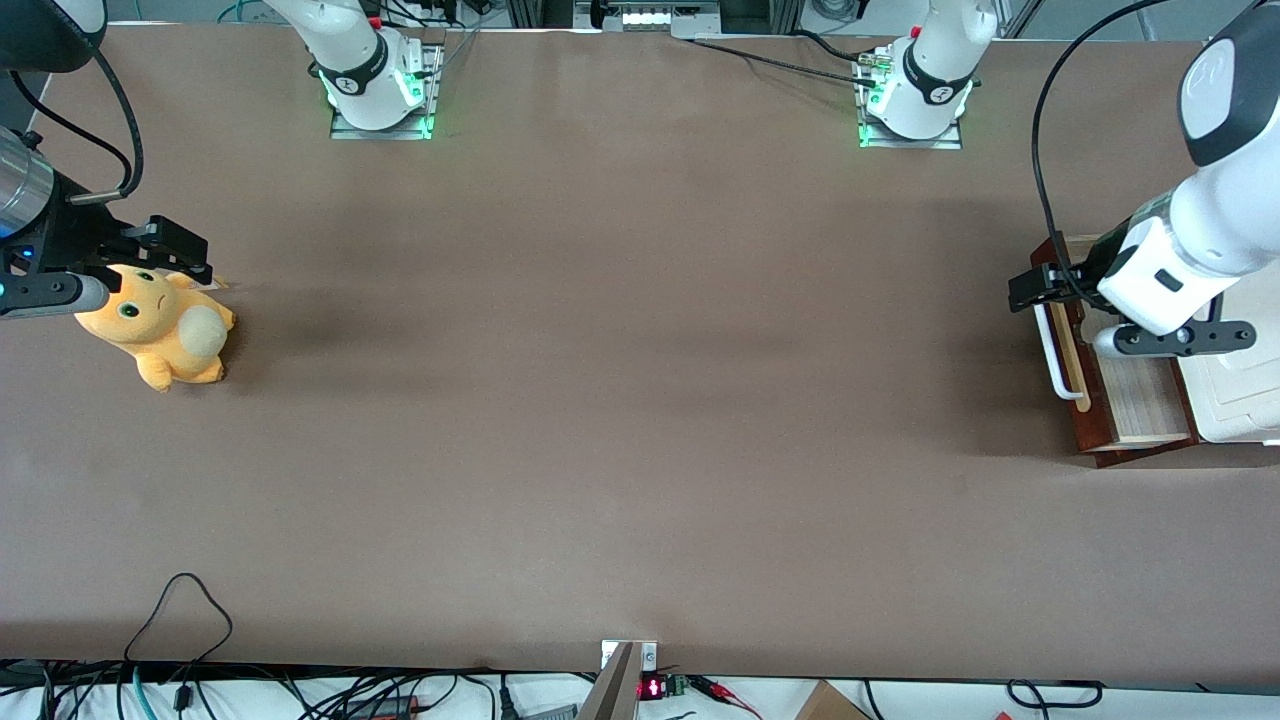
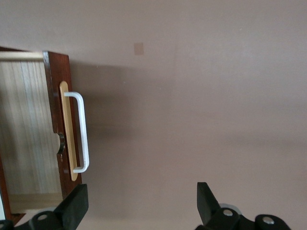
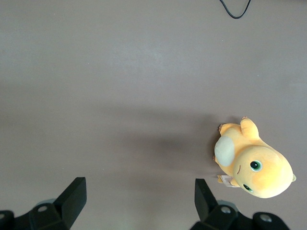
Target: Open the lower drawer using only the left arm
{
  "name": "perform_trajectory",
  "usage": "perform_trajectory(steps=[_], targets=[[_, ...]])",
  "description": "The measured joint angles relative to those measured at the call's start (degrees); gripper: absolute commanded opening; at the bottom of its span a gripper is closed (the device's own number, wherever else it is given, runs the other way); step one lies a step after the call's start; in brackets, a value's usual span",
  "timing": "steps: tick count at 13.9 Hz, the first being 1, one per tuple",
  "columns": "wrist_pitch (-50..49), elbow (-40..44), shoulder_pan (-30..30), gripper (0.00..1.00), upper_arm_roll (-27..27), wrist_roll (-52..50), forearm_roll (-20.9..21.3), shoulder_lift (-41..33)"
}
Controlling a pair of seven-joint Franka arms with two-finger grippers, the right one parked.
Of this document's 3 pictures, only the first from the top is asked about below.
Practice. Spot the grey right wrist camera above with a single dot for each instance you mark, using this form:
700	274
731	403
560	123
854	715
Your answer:
50	295

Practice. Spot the silver bracket plate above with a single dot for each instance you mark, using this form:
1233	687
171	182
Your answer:
650	655

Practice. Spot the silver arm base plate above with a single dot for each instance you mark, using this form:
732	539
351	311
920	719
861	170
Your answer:
400	133
940	143

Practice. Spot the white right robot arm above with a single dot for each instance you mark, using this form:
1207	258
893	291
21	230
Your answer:
360	80

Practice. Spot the white cabinet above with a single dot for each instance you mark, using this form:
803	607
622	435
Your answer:
1240	400

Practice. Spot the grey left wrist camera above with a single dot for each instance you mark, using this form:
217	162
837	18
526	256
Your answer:
1180	340

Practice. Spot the red clip leads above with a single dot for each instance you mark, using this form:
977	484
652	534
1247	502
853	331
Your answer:
720	690

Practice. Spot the red led display module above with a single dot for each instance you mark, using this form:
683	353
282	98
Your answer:
652	687

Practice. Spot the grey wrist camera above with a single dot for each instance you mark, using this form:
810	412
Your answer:
50	295
1180	340

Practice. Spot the lit device on frame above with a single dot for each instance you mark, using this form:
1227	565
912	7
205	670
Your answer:
650	18

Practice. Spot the yellow orange plush toy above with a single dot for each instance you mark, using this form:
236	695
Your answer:
170	340

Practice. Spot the brown cardboard box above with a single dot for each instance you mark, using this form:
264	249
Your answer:
825	705

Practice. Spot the grey metal mount bar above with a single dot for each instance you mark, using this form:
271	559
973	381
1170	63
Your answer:
612	690

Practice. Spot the brown wooden drawer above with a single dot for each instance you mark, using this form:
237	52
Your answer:
1140	400

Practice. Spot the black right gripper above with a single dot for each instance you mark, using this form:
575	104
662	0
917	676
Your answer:
72	238

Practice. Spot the black power adapter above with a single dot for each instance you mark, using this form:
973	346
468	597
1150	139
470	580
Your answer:
385	708

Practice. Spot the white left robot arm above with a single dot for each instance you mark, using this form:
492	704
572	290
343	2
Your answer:
1220	220

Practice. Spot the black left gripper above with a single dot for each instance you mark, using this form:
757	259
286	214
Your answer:
1088	268

